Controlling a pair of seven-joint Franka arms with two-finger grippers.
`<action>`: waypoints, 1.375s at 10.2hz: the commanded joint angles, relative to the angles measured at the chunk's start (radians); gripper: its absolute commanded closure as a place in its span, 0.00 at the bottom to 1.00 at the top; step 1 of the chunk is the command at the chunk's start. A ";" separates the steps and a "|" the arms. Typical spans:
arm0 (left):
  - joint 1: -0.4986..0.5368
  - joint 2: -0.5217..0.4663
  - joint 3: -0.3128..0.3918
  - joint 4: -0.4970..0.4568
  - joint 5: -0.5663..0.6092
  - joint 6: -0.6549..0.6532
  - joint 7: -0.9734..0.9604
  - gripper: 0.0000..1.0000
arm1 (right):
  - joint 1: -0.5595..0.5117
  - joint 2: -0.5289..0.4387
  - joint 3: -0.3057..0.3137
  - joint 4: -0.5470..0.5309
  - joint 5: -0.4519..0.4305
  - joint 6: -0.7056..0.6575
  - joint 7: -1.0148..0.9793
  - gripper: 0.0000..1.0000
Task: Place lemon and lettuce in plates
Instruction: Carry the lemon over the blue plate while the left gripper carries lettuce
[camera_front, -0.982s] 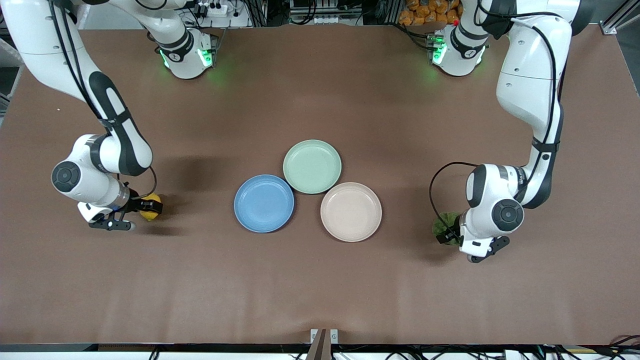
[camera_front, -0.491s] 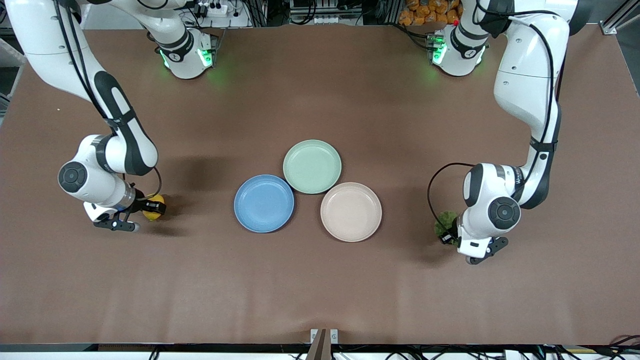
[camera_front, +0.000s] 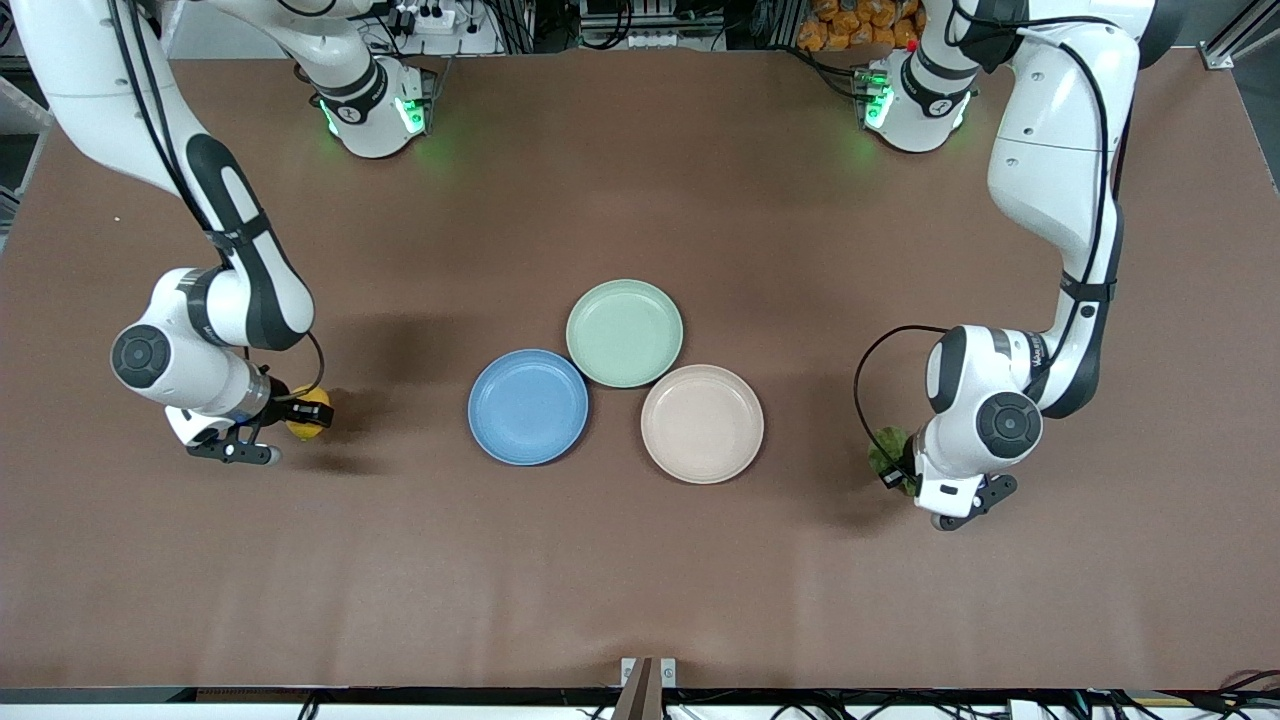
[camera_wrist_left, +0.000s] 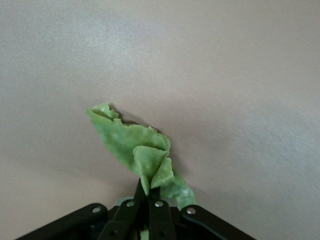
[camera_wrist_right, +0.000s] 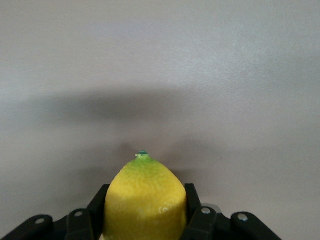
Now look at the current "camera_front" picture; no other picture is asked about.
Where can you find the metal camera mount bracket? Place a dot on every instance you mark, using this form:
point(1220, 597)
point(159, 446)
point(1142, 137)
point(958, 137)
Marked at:
point(648, 690)

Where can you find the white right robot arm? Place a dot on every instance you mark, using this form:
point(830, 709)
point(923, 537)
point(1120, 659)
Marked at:
point(90, 90)

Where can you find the gray electronics rack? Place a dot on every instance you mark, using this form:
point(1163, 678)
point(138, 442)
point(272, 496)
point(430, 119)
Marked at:
point(650, 20)

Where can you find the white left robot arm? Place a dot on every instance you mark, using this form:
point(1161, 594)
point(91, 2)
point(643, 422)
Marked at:
point(1050, 120)

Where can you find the beige plate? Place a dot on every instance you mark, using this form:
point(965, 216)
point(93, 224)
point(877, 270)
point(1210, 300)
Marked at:
point(702, 424)

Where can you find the green plate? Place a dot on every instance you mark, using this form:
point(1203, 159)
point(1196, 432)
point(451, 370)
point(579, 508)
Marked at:
point(624, 333)

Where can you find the aluminium frame profile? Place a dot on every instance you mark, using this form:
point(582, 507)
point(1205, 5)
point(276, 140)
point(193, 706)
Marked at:
point(1240, 40)

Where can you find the orange snack bag pile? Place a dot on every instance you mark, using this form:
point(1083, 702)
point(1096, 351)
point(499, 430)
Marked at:
point(850, 25)

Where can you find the blue plate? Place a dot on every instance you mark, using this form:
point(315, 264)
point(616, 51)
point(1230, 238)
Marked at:
point(528, 407)

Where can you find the white power strip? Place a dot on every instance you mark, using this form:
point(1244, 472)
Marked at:
point(425, 22)

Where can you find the yellow lemon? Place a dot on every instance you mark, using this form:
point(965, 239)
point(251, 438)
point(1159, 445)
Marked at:
point(303, 434)

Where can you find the green lettuce leaf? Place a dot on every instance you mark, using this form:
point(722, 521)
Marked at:
point(885, 445)

